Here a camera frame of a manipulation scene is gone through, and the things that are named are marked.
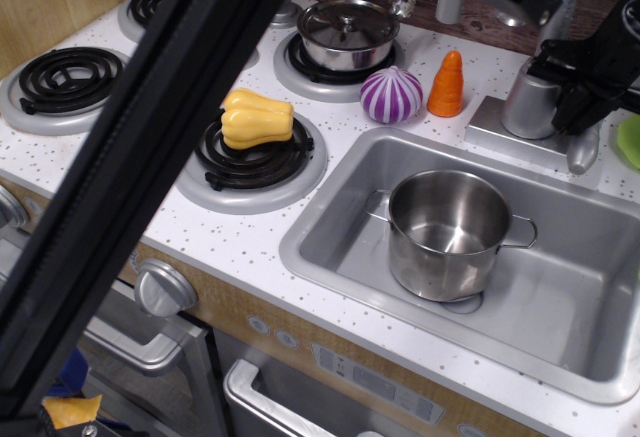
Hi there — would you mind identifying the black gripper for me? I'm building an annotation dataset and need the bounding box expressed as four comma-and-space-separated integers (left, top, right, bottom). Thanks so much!
528, 0, 639, 135

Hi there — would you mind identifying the silver faucet lever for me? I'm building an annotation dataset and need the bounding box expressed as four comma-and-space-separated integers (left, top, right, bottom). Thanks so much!
566, 124, 600, 175

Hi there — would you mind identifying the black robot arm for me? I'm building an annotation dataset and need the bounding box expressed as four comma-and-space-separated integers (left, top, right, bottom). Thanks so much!
1, 0, 639, 436

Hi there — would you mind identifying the green toy object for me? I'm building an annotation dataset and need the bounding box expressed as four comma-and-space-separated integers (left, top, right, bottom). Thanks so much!
616, 114, 640, 169

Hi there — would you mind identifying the silver toy faucet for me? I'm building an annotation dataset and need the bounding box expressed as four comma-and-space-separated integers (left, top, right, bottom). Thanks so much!
436, 0, 577, 174

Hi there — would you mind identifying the clear crystal right knob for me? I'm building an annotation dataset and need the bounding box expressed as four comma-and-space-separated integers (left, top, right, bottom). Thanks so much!
497, 1, 526, 28

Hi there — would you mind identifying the orange toy carrot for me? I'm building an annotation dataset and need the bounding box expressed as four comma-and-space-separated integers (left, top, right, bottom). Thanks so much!
426, 50, 464, 117

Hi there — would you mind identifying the tall steel pot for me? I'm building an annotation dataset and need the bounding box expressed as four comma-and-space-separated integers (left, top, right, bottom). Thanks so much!
365, 170, 517, 302

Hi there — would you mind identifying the purple striped toy onion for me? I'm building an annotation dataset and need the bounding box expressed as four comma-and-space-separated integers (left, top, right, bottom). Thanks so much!
360, 66, 423, 124

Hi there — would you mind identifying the clear crystal faucet knob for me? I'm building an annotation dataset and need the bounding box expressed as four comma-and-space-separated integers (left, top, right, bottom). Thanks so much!
389, 0, 417, 19

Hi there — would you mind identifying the grey toy sink basin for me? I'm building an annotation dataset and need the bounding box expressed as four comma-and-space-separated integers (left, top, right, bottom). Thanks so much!
280, 129, 639, 404

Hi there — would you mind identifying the lidded steel pot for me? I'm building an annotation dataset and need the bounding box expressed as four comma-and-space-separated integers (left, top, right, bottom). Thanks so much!
297, 0, 400, 72

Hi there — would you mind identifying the back right black burner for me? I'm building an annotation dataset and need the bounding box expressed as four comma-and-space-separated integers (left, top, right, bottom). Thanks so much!
273, 32, 406, 103

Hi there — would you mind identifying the black burner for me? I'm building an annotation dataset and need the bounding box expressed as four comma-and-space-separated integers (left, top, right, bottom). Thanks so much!
176, 112, 328, 215
1, 47, 129, 136
117, 0, 162, 42
273, 32, 406, 103

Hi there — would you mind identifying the silver countertop knob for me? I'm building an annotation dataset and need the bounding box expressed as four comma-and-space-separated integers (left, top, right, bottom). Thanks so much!
269, 1, 302, 29

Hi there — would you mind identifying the yellow toy squash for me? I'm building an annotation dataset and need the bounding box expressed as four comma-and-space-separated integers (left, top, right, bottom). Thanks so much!
221, 88, 294, 150

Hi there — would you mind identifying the grey control panel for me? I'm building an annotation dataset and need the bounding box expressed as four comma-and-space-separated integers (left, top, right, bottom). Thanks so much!
311, 342, 445, 426

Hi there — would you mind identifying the front right black burner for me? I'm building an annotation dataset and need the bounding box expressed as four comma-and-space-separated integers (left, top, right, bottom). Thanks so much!
176, 112, 328, 215

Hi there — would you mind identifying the back left black burner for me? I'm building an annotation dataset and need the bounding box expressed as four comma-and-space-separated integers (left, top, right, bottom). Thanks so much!
117, 0, 162, 42

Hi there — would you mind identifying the silver stove knob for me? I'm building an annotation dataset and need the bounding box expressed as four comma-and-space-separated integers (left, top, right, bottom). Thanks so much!
134, 258, 198, 318

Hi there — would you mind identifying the front left black burner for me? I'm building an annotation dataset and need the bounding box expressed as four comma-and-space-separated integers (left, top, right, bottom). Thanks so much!
1, 47, 129, 136

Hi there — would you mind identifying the silver left edge knob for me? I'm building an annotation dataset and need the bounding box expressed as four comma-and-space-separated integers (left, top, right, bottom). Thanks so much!
0, 186, 30, 229

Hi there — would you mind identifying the yellow cloth piece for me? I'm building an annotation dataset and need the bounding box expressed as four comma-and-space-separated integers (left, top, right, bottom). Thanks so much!
43, 395, 102, 430

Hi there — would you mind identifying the silver dishwasher handle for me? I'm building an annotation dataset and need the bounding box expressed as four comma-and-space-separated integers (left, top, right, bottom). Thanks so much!
224, 359, 334, 436

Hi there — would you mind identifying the silver oven door handle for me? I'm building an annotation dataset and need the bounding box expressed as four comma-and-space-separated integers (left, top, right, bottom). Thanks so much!
84, 317, 183, 377

